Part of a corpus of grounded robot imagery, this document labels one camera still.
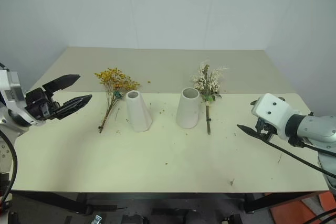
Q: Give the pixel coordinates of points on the yellow dried flower bouquet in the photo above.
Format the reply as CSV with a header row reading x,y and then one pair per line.
x,y
115,85

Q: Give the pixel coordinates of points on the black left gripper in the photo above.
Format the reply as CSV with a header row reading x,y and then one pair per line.
x,y
39,104

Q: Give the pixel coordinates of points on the black table frame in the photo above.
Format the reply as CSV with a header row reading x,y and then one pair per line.
x,y
65,200

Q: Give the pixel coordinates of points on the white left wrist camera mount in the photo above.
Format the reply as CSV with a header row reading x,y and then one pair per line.
x,y
11,90

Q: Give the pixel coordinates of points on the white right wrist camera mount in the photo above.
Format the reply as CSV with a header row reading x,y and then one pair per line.
x,y
273,111

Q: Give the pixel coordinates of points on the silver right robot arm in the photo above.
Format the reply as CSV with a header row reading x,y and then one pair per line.
x,y
319,132

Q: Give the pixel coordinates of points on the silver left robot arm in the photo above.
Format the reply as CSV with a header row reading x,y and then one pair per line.
x,y
7,123

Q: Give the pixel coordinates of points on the small silver metal clip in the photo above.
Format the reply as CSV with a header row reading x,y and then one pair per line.
x,y
97,219

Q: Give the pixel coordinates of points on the white narrow-mouth tapered vase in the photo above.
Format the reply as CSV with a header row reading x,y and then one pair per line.
x,y
137,113

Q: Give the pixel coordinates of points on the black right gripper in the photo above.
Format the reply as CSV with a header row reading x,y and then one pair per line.
x,y
266,129

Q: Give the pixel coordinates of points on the white dried flower bouquet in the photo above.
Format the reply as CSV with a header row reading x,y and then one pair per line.
x,y
208,85

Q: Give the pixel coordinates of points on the white wide-mouth tapered vase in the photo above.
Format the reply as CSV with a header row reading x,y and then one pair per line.
x,y
187,111

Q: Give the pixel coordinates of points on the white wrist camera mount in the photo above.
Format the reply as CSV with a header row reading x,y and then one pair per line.
x,y
11,90
273,111

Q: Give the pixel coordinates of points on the orange red floor mat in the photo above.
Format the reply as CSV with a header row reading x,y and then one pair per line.
x,y
309,208

